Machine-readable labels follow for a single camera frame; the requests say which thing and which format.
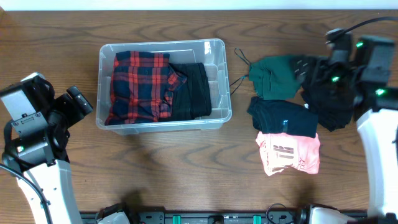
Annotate dark navy folded garment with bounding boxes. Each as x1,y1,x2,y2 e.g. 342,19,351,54
247,96,318,138

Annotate black garment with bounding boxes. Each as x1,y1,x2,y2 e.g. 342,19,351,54
301,77,354,132

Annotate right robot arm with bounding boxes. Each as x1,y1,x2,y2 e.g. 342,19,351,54
290,35,397,223

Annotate black pants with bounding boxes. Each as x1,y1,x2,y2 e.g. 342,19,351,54
159,63,212,122

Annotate clear plastic storage bin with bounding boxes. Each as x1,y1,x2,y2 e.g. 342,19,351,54
96,39,232,135

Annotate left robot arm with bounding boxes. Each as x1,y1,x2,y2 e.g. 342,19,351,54
1,72,136,223

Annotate dark green folded garment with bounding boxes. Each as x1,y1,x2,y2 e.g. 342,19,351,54
230,48,301,100

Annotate pink printed t-shirt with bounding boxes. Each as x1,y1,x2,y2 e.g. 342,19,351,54
256,132,320,176

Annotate black mounting rail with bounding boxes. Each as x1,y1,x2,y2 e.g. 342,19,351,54
79,210,368,224

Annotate red plaid flannel shirt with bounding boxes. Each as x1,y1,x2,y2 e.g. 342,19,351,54
104,51,187,126

